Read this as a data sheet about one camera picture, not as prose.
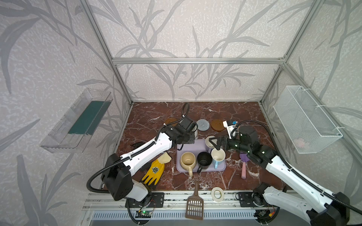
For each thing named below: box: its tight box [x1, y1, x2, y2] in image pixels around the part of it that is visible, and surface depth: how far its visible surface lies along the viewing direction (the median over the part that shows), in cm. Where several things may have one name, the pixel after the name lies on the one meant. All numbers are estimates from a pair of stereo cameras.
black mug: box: [196, 151, 213, 174], surface depth 82 cm
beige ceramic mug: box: [180, 151, 197, 178], surface depth 81 cm
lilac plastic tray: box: [176, 138, 227, 177], surface depth 82 cm
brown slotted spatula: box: [185, 178, 205, 220], surface depth 74 cm
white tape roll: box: [210, 186, 225, 203], surface depth 77 cm
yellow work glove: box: [141, 151, 173, 186], surface depth 84 cm
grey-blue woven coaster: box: [196, 118, 210, 132], surface depth 107 cm
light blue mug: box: [211, 147, 226, 170], surface depth 81 cm
